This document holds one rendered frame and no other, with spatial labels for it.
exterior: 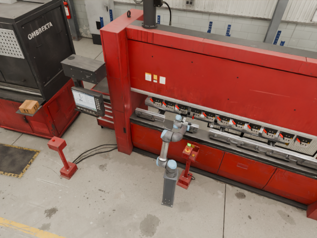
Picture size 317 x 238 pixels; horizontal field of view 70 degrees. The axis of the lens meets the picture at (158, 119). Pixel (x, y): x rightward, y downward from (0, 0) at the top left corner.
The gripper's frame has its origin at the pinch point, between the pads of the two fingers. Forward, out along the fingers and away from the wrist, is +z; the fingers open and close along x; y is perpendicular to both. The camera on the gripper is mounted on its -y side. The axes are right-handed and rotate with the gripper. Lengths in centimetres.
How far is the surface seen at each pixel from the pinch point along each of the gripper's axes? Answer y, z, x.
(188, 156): -45, -3, -26
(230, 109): 30, -33, -63
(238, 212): -104, 46, -119
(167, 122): -4.4, 15.2, 23.6
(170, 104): 18.6, -18.6, 19.2
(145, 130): -27, 20, 54
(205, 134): -6.6, 13.3, -40.2
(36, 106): -43, -41, 219
